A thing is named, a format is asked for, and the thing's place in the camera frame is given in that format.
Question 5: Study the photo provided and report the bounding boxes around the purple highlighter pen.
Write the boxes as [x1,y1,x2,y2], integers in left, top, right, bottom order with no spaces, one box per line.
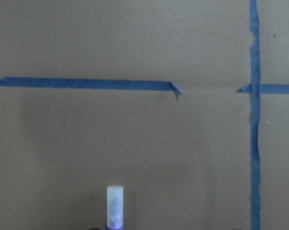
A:
[106,186,124,230]

